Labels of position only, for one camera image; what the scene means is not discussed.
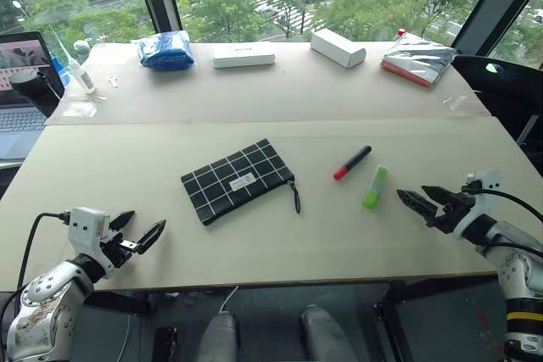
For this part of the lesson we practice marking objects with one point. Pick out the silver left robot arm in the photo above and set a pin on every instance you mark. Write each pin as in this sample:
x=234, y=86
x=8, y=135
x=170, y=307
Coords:
x=40, y=298

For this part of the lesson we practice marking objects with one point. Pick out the silver red foil pouch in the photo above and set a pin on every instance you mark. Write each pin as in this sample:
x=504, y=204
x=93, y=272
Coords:
x=418, y=61

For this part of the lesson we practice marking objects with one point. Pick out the black grid pencil pouch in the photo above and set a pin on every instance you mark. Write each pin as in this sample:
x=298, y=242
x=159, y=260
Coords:
x=239, y=179

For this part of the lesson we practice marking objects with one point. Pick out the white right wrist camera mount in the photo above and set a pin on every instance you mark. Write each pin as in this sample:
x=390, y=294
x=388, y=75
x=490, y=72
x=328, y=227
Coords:
x=477, y=201

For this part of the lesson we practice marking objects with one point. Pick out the dark grey rounded robot foot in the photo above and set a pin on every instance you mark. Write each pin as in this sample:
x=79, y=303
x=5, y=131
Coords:
x=218, y=336
x=324, y=334

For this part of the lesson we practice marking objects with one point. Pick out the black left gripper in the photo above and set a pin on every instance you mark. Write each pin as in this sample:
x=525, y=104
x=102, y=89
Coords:
x=118, y=248

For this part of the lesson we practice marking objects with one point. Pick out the blue cloth in plastic bag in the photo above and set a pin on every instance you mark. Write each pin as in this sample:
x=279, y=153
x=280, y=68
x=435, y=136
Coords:
x=165, y=50

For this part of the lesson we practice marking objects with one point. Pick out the white glue bottle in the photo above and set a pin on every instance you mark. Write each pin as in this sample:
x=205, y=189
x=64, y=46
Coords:
x=80, y=74

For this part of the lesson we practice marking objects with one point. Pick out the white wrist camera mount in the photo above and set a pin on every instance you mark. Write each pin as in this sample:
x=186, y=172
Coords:
x=477, y=201
x=87, y=226

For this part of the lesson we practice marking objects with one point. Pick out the flat white rectangular box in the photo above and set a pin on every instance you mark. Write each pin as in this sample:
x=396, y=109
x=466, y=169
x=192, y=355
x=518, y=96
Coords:
x=243, y=57

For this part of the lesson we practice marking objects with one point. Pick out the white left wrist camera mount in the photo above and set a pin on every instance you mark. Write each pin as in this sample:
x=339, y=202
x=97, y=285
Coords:
x=87, y=226

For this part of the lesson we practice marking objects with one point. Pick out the black cylinder on laptop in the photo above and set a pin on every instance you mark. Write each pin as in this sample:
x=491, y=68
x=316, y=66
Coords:
x=34, y=90

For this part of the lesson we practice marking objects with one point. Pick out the grey laptop computer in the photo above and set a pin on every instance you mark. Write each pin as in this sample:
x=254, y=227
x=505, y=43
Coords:
x=21, y=95

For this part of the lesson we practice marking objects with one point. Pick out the clear plastic wrapper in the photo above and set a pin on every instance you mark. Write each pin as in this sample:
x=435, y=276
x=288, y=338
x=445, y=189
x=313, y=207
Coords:
x=80, y=109
x=462, y=103

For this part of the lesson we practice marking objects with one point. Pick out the green highlighter pen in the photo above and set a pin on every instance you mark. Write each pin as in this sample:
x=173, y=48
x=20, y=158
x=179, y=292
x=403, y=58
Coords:
x=375, y=187

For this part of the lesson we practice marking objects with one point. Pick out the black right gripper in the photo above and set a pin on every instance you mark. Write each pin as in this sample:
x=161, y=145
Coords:
x=454, y=209

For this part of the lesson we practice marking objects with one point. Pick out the black marker with red cap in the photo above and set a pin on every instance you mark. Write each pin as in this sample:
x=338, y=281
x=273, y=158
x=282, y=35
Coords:
x=352, y=162

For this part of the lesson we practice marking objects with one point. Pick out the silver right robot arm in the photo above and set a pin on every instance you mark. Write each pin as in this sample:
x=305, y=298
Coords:
x=509, y=260

